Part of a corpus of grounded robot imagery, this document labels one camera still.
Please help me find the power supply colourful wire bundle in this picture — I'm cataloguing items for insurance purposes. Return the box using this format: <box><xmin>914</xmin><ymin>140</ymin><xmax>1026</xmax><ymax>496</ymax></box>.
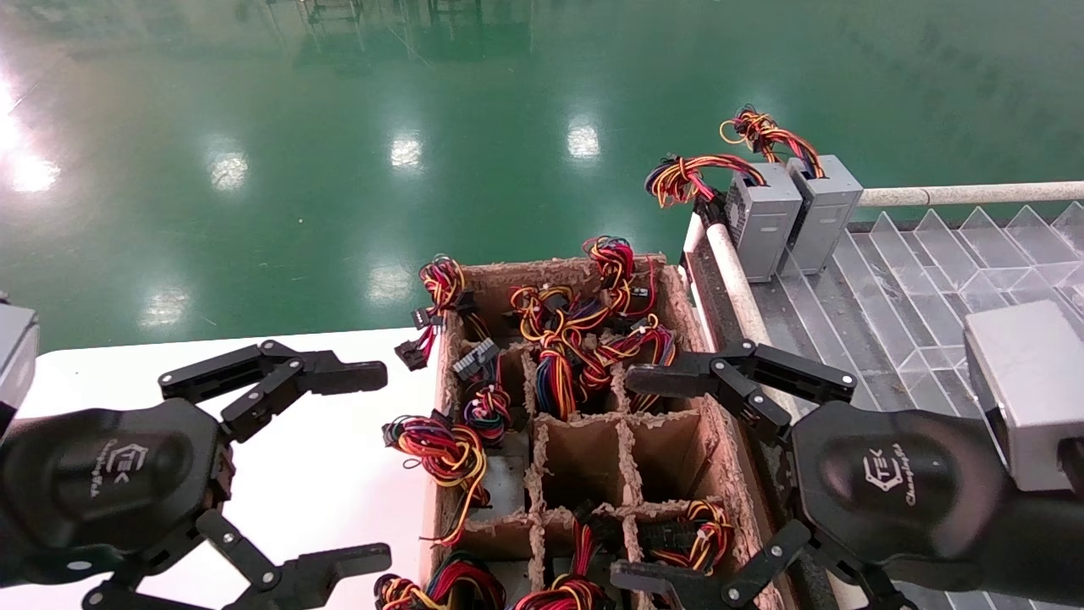
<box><xmin>453</xmin><ymin>337</ymin><xmax>516</xmax><ymax>446</ymax></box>
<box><xmin>508</xmin><ymin>286</ymin><xmax>594</xmax><ymax>340</ymax></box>
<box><xmin>512</xmin><ymin>500</ymin><xmax>623</xmax><ymax>610</ymax></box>
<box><xmin>534</xmin><ymin>335</ymin><xmax>585</xmax><ymax>420</ymax></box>
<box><xmin>383</xmin><ymin>413</ymin><xmax>530</xmax><ymax>547</ymax></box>
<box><xmin>584</xmin><ymin>315</ymin><xmax>678</xmax><ymax>416</ymax></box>
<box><xmin>635</xmin><ymin>500</ymin><xmax>736</xmax><ymax>579</ymax></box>
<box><xmin>583</xmin><ymin>236</ymin><xmax>657</xmax><ymax>319</ymax></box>
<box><xmin>374</xmin><ymin>552</ymin><xmax>507</xmax><ymax>610</ymax></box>

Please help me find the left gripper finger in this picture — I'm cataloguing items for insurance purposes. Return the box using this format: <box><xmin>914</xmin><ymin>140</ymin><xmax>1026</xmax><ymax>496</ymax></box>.
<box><xmin>158</xmin><ymin>339</ymin><xmax>389</xmax><ymax>446</ymax></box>
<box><xmin>82</xmin><ymin>508</ymin><xmax>393</xmax><ymax>610</ymax></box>

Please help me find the power supply with hanging connectors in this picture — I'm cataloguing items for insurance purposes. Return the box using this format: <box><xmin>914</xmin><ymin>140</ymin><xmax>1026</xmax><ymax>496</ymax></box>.
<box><xmin>395</xmin><ymin>254</ymin><xmax>490</xmax><ymax>372</ymax></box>

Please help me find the clear plastic divider tray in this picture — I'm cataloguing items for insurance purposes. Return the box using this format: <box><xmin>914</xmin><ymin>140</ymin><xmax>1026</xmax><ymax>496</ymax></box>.
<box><xmin>779</xmin><ymin>202</ymin><xmax>1084</xmax><ymax>610</ymax></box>

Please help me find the white conveyor cross pipe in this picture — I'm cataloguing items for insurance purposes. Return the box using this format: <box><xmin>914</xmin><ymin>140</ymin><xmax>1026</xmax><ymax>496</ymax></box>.
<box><xmin>860</xmin><ymin>180</ymin><xmax>1084</xmax><ymax>209</ymax></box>

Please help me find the black conveyor frame strip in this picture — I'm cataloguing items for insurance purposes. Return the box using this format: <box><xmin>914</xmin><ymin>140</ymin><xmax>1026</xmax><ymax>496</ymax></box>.
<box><xmin>684</xmin><ymin>246</ymin><xmax>839</xmax><ymax>610</ymax></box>

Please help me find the grey power supply with wires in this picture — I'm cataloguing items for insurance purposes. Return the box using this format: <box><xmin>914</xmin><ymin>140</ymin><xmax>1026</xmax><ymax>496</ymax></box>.
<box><xmin>720</xmin><ymin>105</ymin><xmax>865</xmax><ymax>275</ymax></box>
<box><xmin>645</xmin><ymin>151</ymin><xmax>804</xmax><ymax>285</ymax></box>

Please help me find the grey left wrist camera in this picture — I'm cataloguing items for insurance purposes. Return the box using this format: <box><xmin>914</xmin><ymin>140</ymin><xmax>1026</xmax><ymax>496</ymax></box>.
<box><xmin>0</xmin><ymin>297</ymin><xmax>41</xmax><ymax>416</ymax></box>

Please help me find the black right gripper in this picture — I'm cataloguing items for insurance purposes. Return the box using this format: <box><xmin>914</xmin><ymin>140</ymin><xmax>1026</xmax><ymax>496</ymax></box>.
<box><xmin>610</xmin><ymin>339</ymin><xmax>1017</xmax><ymax>610</ymax></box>

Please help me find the brown cardboard divider box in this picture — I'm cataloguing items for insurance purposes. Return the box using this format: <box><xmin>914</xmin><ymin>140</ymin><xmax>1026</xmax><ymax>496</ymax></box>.
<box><xmin>419</xmin><ymin>254</ymin><xmax>784</xmax><ymax>610</ymax></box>

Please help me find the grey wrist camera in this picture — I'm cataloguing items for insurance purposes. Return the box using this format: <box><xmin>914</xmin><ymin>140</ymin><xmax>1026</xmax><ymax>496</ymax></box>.
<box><xmin>0</xmin><ymin>297</ymin><xmax>41</xmax><ymax>416</ymax></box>
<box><xmin>964</xmin><ymin>301</ymin><xmax>1084</xmax><ymax>494</ymax></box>

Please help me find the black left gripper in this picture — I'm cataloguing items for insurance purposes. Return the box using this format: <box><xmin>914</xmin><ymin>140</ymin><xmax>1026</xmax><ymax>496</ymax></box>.
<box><xmin>0</xmin><ymin>396</ymin><xmax>235</xmax><ymax>587</ymax></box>

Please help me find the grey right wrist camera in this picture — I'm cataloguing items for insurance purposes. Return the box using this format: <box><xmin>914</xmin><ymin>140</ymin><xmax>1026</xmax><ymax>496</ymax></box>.
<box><xmin>964</xmin><ymin>301</ymin><xmax>1084</xmax><ymax>494</ymax></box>

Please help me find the long white conveyor pipe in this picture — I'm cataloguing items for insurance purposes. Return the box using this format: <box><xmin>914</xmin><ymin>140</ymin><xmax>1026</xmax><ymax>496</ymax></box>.
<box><xmin>705</xmin><ymin>222</ymin><xmax>873</xmax><ymax>610</ymax></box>

